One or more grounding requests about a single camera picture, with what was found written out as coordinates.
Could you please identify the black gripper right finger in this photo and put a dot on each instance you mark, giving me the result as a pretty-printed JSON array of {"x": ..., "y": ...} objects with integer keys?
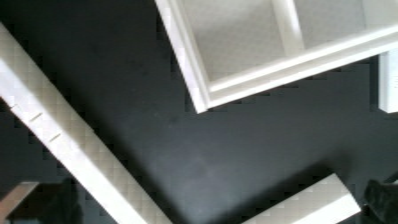
[{"x": 381, "y": 196}]

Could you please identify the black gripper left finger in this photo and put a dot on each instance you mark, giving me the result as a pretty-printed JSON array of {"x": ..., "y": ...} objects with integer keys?
[{"x": 15, "y": 197}]

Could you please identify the white door panel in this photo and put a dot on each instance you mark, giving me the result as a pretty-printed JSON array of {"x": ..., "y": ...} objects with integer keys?
[{"x": 388, "y": 81}]

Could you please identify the white cabinet body box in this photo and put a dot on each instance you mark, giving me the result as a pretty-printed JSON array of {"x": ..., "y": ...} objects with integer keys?
[{"x": 255, "y": 43}]

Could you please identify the white cabinet top block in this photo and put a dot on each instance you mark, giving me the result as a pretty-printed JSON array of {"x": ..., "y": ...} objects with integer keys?
[{"x": 322, "y": 205}]

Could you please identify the white fence rail frame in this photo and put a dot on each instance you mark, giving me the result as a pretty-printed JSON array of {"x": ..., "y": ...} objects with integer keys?
[{"x": 66, "y": 135}]

